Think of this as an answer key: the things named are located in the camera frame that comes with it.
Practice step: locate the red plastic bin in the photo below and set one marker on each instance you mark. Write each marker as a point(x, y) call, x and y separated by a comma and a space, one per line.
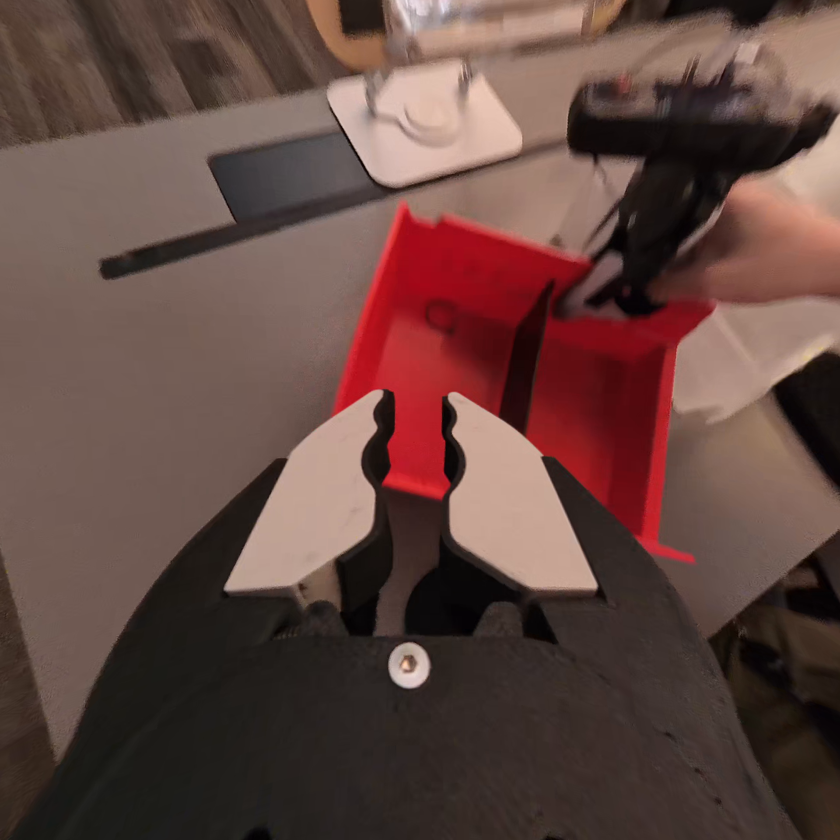
point(459, 367)

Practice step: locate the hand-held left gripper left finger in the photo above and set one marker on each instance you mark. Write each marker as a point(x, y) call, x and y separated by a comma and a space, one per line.
point(308, 512)

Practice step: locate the person's right hand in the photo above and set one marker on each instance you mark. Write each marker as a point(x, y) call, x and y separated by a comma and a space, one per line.
point(741, 249)

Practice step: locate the black office chair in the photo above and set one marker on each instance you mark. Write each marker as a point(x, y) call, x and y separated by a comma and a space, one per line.
point(810, 420)

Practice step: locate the black bin divider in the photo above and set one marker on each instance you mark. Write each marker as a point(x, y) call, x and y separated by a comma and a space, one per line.
point(525, 367)

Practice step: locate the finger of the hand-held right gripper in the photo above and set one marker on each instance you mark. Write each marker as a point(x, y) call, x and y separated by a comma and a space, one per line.
point(590, 292)

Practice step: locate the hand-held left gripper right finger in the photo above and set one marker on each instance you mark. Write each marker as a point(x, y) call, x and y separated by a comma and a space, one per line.
point(518, 518)

